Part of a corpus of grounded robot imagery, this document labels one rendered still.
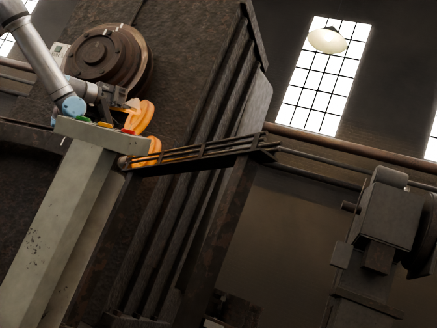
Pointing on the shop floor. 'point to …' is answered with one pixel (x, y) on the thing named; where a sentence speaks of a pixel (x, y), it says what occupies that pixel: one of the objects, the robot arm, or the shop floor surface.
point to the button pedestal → (62, 217)
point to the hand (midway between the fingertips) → (140, 113)
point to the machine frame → (242, 66)
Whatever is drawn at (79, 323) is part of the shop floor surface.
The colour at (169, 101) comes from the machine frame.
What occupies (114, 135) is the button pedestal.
